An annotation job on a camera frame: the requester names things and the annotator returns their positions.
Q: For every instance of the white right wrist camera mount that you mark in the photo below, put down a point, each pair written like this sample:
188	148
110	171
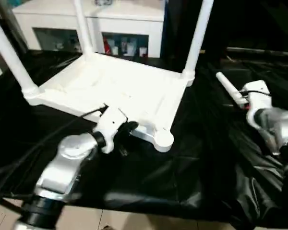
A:
256	95

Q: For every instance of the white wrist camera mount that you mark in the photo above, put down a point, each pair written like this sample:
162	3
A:
110	124
256	95

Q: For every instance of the white glass-door cabinet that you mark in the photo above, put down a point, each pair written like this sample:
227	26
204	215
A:
122	19

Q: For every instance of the red bottle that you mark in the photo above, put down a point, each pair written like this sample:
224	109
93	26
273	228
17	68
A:
106	46

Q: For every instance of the clear glass ornament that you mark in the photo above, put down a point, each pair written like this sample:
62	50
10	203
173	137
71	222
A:
103	2

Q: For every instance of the small gold label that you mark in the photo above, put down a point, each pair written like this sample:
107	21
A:
202	51

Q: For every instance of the black cabinet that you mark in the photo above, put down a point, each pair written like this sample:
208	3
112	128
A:
254	24

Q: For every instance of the white plastic table leg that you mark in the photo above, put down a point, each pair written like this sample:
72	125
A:
198	36
12	55
84	28
230	87

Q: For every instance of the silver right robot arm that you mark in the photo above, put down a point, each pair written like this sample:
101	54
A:
278	124

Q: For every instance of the grey curtain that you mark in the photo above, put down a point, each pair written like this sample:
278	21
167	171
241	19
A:
4	28

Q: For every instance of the small white cup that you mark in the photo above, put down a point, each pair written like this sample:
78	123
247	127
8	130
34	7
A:
143	51

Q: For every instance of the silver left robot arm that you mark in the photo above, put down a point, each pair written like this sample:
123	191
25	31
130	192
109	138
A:
62	163

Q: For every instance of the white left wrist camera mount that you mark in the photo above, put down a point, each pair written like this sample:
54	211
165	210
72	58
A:
110	124

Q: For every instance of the white plastic table top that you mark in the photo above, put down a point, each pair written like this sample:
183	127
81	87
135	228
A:
110	83

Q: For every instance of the black work mat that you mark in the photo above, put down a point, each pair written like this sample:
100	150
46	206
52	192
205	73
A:
182	167

